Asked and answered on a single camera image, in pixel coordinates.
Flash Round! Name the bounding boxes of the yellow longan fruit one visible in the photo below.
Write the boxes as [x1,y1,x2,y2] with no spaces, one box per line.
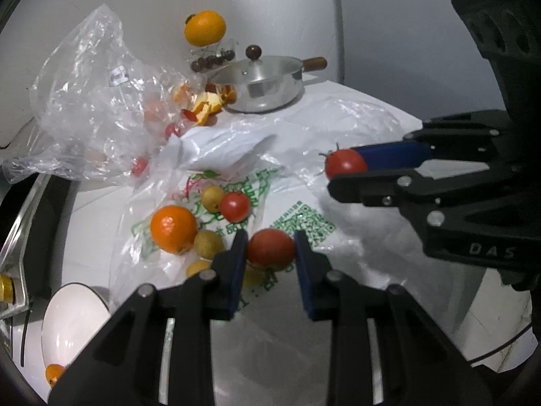
[186,260,212,279]

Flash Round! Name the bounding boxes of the yellow longan fruit two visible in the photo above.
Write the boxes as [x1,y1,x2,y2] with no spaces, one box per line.
[193,230,226,260]

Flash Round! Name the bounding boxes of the red cherry tomato two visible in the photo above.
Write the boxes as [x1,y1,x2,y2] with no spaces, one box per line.
[247,228,296,271]

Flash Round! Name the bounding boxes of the mandarin orange three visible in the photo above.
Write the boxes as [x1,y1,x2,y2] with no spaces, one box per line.
[149,205,198,254]

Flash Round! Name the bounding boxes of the red cherry tomato three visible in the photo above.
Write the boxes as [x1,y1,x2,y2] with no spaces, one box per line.
[219,191,251,224]

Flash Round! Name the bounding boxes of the red cherry tomato one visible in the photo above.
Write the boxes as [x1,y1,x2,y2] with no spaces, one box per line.
[319,146,369,180]

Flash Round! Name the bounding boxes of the yellow longan fruit three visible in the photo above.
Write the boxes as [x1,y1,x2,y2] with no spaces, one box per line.
[201,185,226,213]

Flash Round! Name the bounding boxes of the mandarin orange one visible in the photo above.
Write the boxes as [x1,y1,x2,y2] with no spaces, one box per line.
[45,364,65,388]

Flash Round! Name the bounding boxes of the yellow longan fruit four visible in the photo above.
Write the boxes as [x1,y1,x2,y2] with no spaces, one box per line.
[243,264,269,288]

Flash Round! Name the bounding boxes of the flat printed plastic bag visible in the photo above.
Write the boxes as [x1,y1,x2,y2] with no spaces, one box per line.
[109,94,420,305]

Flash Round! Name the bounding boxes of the white round plate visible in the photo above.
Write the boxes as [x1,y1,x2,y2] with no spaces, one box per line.
[41,282,110,367]

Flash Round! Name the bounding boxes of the tomato in clear bag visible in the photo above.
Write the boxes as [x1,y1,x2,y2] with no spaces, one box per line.
[130,157,148,178]

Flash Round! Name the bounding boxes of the orange peel pile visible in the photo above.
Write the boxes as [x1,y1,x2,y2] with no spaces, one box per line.
[172,83,237,126]

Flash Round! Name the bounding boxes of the small steel lidded pot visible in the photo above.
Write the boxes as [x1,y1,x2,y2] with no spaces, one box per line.
[208,45,327,114]

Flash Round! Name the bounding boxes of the black chopstick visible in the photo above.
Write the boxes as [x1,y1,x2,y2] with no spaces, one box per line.
[19,308,31,368]

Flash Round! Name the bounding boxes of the clear crumpled plastic bag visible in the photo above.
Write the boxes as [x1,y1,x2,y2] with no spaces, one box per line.
[1,5,205,185]

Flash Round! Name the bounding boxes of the steel induction cooker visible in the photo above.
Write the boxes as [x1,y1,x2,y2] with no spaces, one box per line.
[1,174,56,319]

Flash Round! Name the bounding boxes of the clear box of chestnuts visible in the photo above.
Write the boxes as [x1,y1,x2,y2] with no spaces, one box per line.
[187,38,237,73]

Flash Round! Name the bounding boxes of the large orange on box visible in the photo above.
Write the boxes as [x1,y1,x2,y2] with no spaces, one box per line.
[183,10,227,48]

